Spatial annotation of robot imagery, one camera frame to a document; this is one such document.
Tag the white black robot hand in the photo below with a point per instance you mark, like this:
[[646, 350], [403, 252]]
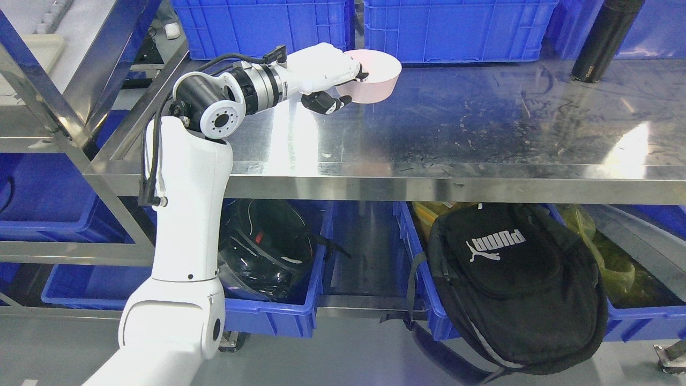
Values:
[[312, 71]]

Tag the pink ikea bowl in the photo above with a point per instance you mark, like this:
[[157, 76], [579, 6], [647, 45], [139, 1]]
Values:
[[383, 71]]

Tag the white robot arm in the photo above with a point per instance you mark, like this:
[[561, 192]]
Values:
[[174, 321]]

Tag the stainless steel shelf rack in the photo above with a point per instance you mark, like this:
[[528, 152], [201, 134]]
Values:
[[489, 132]]

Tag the blue crate top right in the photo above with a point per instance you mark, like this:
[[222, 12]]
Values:
[[447, 32]]

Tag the blue crate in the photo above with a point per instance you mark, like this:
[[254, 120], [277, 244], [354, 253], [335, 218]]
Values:
[[253, 28], [447, 32]]

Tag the blue crate top left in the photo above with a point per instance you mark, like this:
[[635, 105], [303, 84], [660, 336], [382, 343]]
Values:
[[253, 28]]

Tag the black motorcycle helmet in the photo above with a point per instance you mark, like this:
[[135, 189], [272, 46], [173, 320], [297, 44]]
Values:
[[266, 249]]

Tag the blue bin holding helmet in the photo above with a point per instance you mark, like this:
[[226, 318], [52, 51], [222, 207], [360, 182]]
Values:
[[295, 316]]

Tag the blue bin lower left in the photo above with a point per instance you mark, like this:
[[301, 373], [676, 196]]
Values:
[[45, 199]]

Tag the black puma backpack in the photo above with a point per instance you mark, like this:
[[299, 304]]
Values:
[[523, 290]]

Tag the black thermos bottle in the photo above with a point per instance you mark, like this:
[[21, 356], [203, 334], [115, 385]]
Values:
[[609, 30]]

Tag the yellow plastic bag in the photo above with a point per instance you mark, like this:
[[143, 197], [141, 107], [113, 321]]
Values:
[[628, 283]]

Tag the blue bin behind backpack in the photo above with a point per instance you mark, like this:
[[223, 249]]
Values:
[[626, 323]]

